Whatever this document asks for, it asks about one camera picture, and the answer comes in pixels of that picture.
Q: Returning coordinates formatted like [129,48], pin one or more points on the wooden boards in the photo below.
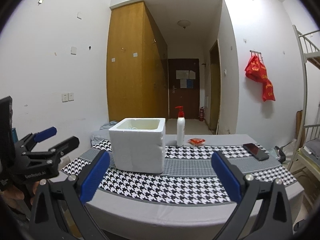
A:
[299,125]

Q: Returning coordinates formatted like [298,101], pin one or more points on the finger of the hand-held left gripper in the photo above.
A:
[45,133]
[66,146]

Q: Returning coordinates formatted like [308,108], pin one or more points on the blue paper notice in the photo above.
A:
[188,83]

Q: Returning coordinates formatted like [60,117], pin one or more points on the wooden side door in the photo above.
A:
[215,87]

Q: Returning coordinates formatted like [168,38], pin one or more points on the grey folded cloth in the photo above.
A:
[313,147]

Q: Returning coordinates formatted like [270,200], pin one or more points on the red plastic bag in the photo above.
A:
[255,68]
[268,91]

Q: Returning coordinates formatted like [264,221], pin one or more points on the white paper notice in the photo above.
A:
[192,74]
[182,74]

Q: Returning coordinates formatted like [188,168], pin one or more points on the light blue bedding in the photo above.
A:
[102,132]

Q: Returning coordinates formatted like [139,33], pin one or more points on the white pump bottle red top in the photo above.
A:
[180,132]

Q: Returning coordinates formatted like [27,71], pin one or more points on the white foam box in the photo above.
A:
[137,152]

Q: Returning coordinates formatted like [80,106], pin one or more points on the white metal bunk bed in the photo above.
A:
[316,61]

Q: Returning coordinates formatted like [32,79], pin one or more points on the small red packet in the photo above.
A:
[197,141]

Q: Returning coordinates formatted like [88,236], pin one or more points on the person's left hand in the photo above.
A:
[15,195]

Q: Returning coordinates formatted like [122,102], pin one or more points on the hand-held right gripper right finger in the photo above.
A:
[226,180]

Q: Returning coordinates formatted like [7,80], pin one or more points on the ceiling lamp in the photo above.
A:
[184,23]

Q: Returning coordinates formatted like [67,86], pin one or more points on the white wall box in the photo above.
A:
[73,50]

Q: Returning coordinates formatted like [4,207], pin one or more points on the dark brown entrance door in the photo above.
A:
[185,100]

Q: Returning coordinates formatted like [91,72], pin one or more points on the metal wall hook rack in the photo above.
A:
[255,52]

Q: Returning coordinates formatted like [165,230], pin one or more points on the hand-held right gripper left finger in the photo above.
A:
[94,177]

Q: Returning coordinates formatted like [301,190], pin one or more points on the houndstooth table mat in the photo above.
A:
[162,185]

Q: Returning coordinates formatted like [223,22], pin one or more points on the small white tube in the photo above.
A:
[308,150]

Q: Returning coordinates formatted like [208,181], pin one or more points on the red fire extinguisher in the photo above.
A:
[202,115]

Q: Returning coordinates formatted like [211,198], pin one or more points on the wooden wardrobe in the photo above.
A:
[135,80]

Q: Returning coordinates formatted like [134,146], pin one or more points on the black smartphone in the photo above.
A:
[256,152]

